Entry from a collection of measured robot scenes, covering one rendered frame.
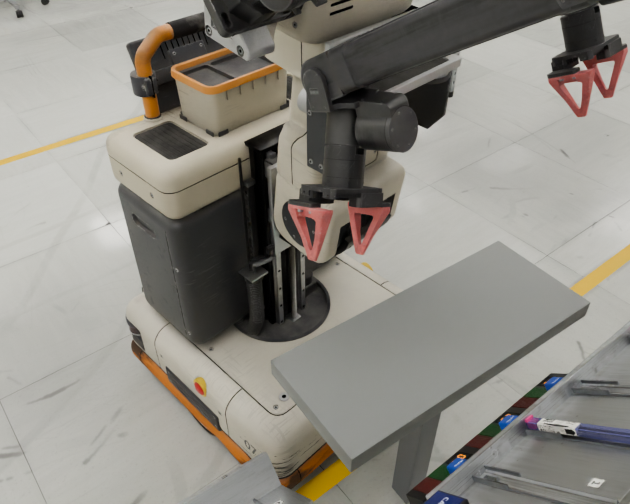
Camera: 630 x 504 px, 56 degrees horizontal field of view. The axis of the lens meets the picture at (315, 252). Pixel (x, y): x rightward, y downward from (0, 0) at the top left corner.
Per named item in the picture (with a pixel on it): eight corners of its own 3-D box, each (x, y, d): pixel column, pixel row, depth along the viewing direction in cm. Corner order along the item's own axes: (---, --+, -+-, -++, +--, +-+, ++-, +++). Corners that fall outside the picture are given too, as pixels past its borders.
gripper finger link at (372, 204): (387, 257, 86) (393, 192, 84) (354, 262, 81) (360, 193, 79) (352, 248, 90) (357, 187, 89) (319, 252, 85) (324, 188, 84)
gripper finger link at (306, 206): (355, 261, 81) (361, 193, 79) (318, 267, 76) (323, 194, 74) (320, 252, 86) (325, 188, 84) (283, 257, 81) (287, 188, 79)
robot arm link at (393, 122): (344, 48, 79) (299, 70, 75) (413, 42, 71) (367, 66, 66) (364, 132, 85) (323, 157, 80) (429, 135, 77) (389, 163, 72)
